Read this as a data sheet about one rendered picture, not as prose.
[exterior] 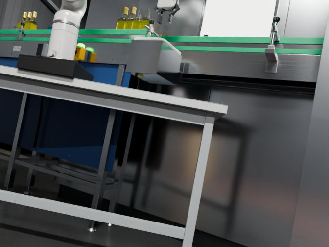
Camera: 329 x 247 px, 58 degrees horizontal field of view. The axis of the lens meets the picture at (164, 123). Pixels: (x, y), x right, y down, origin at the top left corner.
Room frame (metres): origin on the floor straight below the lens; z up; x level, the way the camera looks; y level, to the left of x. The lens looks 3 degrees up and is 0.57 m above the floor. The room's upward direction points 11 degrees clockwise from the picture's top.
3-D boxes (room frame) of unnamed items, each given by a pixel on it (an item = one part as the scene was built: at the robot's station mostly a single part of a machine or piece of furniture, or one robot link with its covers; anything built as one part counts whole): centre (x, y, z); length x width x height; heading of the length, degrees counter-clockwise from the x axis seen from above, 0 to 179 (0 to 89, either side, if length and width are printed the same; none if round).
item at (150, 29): (1.59, 0.16, 1.12); 0.17 x 0.03 x 0.12; 153
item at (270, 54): (1.30, -0.41, 1.07); 0.17 x 0.05 x 0.23; 153
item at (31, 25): (2.24, 1.14, 1.19); 0.06 x 0.06 x 0.28; 63
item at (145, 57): (1.48, 0.09, 0.92); 0.27 x 0.17 x 0.15; 153
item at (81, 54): (1.73, 0.57, 0.96); 0.07 x 0.07 x 0.07; 63
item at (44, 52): (1.86, 0.82, 0.96); 0.08 x 0.08 x 0.08; 63
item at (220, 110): (2.04, 0.49, 0.73); 1.58 x 1.52 x 0.04; 86
